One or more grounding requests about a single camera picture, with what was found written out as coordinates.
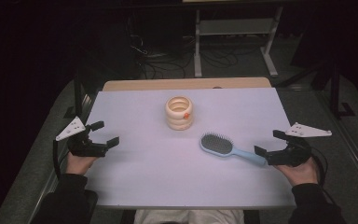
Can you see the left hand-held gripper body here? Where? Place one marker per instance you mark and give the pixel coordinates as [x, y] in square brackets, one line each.
[84, 147]

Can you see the person's right hand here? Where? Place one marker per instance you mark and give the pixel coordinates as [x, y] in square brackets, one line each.
[301, 174]

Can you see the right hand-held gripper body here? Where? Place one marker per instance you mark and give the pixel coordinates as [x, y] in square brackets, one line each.
[292, 152]

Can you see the white metal desk frame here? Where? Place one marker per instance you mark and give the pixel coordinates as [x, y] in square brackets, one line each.
[236, 26]

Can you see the person's left hand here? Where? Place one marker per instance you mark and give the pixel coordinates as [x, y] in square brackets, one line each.
[79, 165]

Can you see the light blue hairbrush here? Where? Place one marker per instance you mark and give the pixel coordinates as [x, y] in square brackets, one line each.
[216, 145]

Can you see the person's white clothed lap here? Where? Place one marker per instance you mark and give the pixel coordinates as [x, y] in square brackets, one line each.
[189, 217]

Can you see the cream ringed cup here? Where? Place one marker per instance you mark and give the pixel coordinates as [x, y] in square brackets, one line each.
[179, 119]

